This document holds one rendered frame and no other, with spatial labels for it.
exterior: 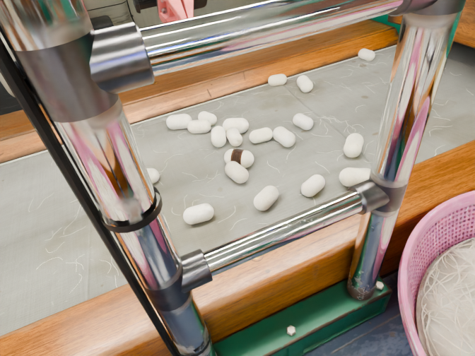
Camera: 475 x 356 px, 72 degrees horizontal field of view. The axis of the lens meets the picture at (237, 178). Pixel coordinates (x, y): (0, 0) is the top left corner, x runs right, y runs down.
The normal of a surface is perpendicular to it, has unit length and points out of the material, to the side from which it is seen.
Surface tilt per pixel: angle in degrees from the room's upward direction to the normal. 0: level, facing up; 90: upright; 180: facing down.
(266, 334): 0
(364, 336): 0
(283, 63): 45
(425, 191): 0
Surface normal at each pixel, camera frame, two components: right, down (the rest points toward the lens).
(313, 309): -0.11, -0.75
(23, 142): 0.20, -0.12
